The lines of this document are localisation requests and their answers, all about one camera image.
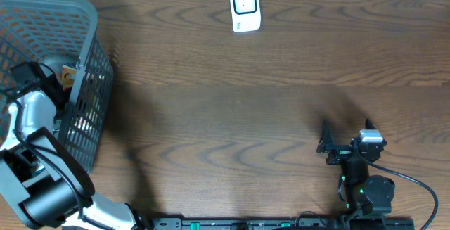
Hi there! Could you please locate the yellow snack bag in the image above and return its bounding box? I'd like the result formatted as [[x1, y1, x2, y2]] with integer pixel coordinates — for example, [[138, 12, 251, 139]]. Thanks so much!
[[60, 65, 77, 91]]

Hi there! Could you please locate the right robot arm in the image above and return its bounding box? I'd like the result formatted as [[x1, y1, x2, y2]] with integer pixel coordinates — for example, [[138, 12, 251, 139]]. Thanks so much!
[[316, 119, 395, 217]]

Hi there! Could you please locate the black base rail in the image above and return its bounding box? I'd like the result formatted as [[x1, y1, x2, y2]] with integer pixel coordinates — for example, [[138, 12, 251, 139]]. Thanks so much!
[[151, 217, 415, 230]]

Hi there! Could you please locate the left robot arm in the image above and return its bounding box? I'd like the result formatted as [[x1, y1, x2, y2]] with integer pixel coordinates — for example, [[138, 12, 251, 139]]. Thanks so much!
[[1, 62, 145, 229]]

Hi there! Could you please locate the white barcode scanner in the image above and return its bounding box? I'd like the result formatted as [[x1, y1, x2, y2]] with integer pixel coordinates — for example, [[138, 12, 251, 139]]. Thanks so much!
[[229, 0, 262, 33]]

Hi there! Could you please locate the grey plastic shopping basket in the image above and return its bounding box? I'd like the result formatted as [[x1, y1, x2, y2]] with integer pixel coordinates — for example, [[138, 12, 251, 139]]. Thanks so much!
[[1, 0, 113, 174]]

